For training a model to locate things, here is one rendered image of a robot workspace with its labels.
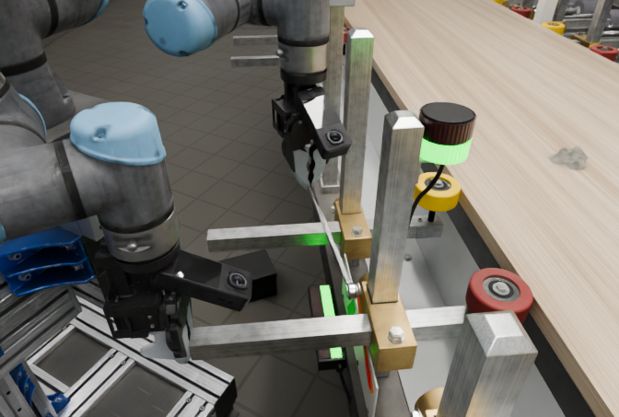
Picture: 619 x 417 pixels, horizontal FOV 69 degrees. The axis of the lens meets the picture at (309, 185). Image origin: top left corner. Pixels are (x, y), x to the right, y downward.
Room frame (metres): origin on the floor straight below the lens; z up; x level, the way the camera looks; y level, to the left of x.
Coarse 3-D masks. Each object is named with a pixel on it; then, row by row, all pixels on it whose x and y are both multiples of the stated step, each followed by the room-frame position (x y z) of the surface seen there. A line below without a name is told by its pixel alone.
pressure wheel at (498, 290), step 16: (480, 272) 0.45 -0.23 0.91; (496, 272) 0.45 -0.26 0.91; (480, 288) 0.42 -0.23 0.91; (496, 288) 0.42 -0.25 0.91; (512, 288) 0.42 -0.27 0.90; (528, 288) 0.42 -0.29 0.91; (480, 304) 0.40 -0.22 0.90; (496, 304) 0.39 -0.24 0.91; (512, 304) 0.39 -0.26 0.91; (528, 304) 0.39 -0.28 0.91
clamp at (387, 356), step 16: (368, 304) 0.42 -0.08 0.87; (384, 304) 0.42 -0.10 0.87; (400, 304) 0.42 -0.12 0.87; (384, 320) 0.39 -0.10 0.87; (400, 320) 0.39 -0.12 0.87; (384, 336) 0.37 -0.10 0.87; (384, 352) 0.35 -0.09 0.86; (400, 352) 0.35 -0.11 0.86; (384, 368) 0.35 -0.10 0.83; (400, 368) 0.35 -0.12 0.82
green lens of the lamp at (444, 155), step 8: (424, 144) 0.43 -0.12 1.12; (432, 144) 0.42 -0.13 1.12; (464, 144) 0.42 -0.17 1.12; (424, 152) 0.43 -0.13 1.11; (432, 152) 0.42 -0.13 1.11; (440, 152) 0.42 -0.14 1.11; (448, 152) 0.42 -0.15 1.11; (456, 152) 0.42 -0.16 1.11; (464, 152) 0.42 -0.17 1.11; (432, 160) 0.42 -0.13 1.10; (440, 160) 0.42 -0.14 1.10; (448, 160) 0.42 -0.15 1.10; (456, 160) 0.42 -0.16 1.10
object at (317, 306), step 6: (312, 288) 0.61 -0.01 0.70; (318, 288) 0.61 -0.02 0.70; (312, 294) 0.60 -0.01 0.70; (318, 294) 0.60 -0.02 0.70; (312, 300) 0.58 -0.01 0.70; (318, 300) 0.58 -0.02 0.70; (312, 306) 0.57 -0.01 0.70; (318, 306) 0.57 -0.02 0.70; (318, 312) 0.55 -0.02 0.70; (324, 354) 0.46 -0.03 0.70
